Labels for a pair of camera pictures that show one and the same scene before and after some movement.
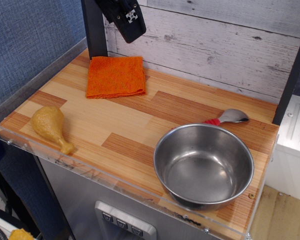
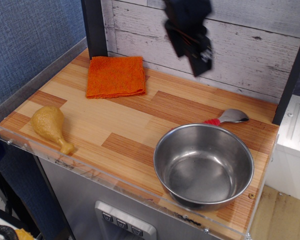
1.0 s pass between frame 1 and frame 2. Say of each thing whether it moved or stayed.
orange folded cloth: stayed
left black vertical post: stayed
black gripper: moved
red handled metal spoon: stayed
